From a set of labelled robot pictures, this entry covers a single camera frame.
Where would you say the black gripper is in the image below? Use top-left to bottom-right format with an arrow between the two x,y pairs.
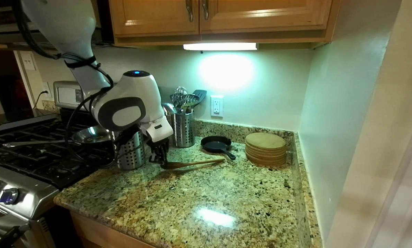
148,137 -> 172,168

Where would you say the perforated wooden spoon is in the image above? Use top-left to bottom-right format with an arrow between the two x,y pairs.
161,157 -> 228,171

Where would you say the empty perforated steel utensil holder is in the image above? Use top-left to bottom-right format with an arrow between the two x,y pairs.
115,131 -> 149,172

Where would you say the steel utensil holder with utensils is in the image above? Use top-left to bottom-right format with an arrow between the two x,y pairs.
171,109 -> 197,150

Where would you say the steel ladle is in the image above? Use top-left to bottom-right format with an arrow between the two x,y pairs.
161,101 -> 178,123

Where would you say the black cast iron skillet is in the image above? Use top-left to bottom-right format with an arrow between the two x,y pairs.
200,135 -> 239,163

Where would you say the grey slotted turner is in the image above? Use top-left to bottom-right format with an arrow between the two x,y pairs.
183,92 -> 201,112

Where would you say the steel frying pan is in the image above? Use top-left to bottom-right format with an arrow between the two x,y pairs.
2,125 -> 116,150

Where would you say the dark slotted spatula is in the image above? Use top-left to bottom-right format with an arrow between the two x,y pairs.
193,88 -> 210,102

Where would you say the wooden base cabinet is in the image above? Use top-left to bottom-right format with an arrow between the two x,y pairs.
69,210 -> 159,248

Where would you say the stack of round wooden trivets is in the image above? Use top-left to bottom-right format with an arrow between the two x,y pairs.
243,131 -> 288,170

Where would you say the black stove grate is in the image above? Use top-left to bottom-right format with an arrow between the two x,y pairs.
0,114 -> 113,190

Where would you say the under-cabinet light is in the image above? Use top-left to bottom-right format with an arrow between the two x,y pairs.
181,41 -> 259,54

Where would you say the stainless steel stove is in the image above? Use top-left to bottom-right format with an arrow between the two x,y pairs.
0,80 -> 120,248

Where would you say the stove knob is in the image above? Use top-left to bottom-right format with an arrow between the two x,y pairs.
0,187 -> 22,207

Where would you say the wooden upper cabinet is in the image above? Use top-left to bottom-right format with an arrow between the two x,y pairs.
94,0 -> 341,48

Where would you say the steel range hood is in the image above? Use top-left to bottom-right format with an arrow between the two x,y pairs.
0,0 -> 37,51

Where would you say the steel wire whisk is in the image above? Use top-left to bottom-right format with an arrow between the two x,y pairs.
170,86 -> 190,112

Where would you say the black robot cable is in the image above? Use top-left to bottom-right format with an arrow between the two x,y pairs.
13,0 -> 117,154

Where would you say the white wall outlet with plug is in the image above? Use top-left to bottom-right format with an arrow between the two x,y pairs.
40,81 -> 54,102

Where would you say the black power cord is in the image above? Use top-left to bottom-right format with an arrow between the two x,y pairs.
31,90 -> 51,113

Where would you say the metal cabinet handle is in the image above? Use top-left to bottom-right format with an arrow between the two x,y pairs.
200,0 -> 211,22
185,0 -> 195,24

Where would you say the white light switch plate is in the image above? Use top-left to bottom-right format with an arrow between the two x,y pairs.
20,50 -> 39,73

